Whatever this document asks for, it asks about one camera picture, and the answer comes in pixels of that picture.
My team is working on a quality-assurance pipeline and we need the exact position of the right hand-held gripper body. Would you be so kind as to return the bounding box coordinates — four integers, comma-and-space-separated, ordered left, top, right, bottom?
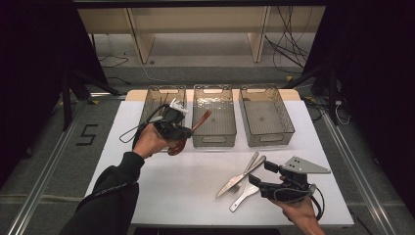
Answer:
258, 156, 332, 204

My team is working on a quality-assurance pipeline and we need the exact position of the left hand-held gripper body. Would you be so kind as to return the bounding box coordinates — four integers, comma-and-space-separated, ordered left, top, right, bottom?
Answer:
148, 97, 194, 141

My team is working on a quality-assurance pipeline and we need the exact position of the metal fork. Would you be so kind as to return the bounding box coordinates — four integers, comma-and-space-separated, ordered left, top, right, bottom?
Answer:
229, 151, 261, 195

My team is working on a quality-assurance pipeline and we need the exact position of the white ceramic spoon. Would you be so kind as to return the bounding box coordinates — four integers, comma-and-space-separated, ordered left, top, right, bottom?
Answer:
229, 180, 260, 213

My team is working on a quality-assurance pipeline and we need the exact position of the brown wooden spoon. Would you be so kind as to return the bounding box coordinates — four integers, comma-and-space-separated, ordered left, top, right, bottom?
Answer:
167, 109, 212, 157

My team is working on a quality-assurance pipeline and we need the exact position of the metal knife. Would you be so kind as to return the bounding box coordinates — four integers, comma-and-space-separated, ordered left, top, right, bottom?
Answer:
215, 155, 267, 200

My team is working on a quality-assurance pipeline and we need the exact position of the clear smoky plastic bin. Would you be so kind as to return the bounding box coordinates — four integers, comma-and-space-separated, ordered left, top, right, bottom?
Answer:
238, 83, 297, 148
136, 84, 187, 148
191, 83, 238, 148

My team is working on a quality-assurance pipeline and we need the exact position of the person's left hand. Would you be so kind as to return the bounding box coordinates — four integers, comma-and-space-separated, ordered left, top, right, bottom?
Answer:
131, 122, 179, 160

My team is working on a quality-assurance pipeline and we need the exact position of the person's right hand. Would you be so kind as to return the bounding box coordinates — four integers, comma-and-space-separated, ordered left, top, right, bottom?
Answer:
267, 197, 326, 235

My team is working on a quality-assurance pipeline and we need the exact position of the white table sheet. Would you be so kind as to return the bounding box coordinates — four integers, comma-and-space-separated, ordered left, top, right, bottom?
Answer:
74, 99, 355, 228

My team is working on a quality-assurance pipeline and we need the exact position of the black metal stand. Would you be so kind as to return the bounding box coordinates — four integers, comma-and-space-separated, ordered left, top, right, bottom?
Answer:
60, 65, 121, 131
282, 63, 341, 126

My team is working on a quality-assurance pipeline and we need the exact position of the beige wooden desk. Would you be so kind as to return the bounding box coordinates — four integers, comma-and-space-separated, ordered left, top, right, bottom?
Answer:
77, 5, 327, 65

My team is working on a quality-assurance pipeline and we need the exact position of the dark curtain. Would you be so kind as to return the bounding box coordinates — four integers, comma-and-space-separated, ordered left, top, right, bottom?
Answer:
0, 0, 109, 190
302, 0, 415, 210

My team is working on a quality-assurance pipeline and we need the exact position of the left hand-held gripper cable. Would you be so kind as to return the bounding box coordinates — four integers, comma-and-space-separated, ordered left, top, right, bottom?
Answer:
118, 103, 165, 145

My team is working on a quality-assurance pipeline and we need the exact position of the hand-held gripper cable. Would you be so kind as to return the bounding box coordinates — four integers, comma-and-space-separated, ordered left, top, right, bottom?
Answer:
118, 103, 165, 145
272, 184, 326, 222

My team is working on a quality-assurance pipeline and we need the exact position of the right hand-held gripper cable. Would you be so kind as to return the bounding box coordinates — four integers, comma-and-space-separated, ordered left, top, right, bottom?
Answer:
272, 184, 326, 222

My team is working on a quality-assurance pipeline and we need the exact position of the white floor cable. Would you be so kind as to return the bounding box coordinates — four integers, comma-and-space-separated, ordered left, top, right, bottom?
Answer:
123, 48, 170, 84

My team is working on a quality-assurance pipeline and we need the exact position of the aluminium floor rail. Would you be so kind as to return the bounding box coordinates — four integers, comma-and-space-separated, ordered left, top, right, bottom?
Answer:
6, 101, 87, 235
321, 112, 397, 235

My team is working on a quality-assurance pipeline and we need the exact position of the white plug with cable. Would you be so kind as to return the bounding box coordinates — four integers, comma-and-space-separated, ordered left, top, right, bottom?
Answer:
334, 99, 352, 126

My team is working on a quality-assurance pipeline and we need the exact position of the thin black floor cable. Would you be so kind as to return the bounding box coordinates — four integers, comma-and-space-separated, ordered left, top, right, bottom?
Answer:
98, 54, 130, 69

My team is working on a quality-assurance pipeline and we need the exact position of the bundle of black floor cables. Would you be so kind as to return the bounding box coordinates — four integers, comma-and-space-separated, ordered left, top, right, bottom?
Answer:
264, 6, 314, 74

